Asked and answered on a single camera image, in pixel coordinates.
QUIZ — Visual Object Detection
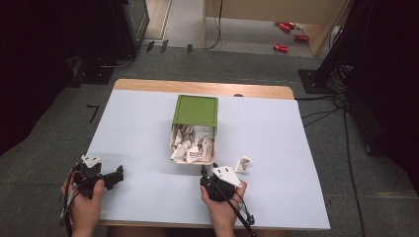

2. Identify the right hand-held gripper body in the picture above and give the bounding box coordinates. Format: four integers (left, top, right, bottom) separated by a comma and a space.
200, 165, 243, 202

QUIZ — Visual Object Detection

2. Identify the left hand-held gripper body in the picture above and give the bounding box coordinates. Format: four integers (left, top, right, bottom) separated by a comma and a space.
72, 154, 107, 198

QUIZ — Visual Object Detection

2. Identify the white brown printed packet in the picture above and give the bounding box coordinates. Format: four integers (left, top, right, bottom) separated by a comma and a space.
233, 155, 253, 174

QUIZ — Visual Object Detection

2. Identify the person's right hand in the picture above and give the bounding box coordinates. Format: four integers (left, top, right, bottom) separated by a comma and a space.
200, 180, 248, 232

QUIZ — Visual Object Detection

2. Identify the person's left hand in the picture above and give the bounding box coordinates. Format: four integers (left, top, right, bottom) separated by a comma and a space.
60, 168, 106, 232

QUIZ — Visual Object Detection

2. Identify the pile of white packets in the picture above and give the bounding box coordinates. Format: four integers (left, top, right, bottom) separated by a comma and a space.
170, 123, 215, 164

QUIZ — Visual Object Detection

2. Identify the white paper sheet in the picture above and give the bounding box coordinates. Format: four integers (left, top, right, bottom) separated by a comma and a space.
83, 89, 332, 230

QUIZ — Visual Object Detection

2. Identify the black corner tape mark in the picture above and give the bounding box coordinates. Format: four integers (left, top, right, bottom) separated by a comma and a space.
86, 104, 101, 124

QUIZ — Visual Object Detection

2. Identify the wooden table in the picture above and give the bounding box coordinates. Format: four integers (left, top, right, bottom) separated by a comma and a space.
98, 78, 330, 231

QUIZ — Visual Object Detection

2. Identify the black curtain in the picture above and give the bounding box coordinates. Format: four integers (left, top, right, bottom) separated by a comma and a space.
0, 0, 117, 157
314, 0, 419, 187

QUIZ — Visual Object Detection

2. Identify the dark glass cabinet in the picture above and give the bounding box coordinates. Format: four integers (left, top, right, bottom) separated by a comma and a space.
108, 0, 151, 59

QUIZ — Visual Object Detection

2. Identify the light wooden cabinet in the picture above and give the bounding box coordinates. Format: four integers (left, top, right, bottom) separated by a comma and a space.
202, 0, 351, 57

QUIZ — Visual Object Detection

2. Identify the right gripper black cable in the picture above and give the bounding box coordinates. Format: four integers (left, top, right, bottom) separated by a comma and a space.
210, 182, 259, 237

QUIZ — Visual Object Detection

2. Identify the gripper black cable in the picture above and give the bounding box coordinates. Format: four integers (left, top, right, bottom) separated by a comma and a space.
58, 163, 82, 237
210, 182, 259, 237

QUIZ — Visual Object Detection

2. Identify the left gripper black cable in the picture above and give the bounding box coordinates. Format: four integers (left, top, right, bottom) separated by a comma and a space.
58, 163, 82, 237

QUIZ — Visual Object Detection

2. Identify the black stand base plate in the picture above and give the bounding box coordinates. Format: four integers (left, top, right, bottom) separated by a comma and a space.
69, 55, 116, 87
297, 68, 334, 96

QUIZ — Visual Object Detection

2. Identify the black looped floor cable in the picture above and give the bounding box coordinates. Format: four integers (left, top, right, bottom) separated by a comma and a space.
96, 53, 136, 69

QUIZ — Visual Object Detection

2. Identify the long black floor cable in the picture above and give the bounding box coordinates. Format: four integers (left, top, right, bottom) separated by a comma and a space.
341, 98, 366, 237

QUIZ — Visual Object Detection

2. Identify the black hanging cable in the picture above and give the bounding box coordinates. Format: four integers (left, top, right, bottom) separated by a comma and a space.
192, 0, 224, 51

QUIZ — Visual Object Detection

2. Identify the bundle of coiled cables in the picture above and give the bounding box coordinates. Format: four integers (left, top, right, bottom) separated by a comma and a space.
326, 61, 356, 94

